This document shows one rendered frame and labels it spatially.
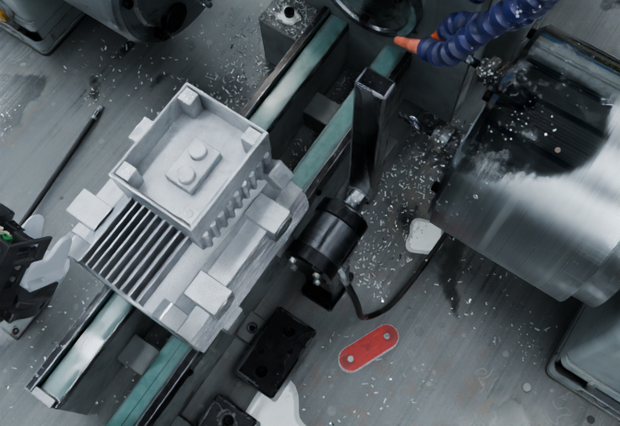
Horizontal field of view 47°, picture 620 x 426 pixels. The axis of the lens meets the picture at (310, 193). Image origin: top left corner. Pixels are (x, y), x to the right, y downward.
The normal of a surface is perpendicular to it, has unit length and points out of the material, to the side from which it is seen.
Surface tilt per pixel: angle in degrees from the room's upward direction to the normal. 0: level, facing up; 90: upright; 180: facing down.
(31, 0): 90
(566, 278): 73
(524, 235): 66
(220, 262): 0
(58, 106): 0
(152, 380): 0
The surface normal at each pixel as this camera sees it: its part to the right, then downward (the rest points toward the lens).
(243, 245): -0.03, -0.35
